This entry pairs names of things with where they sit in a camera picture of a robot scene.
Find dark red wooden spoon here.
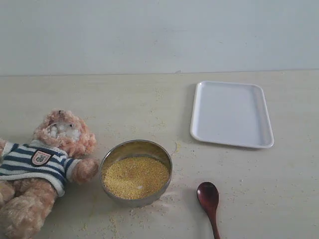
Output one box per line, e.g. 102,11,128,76
196,182,220,239

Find teddy bear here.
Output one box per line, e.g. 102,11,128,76
0,110,99,239

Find steel bowl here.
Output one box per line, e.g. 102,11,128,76
99,139,173,208

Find yellow millet grains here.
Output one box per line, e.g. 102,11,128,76
102,157,169,200

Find white plastic tray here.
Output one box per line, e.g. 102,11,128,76
190,81,274,149

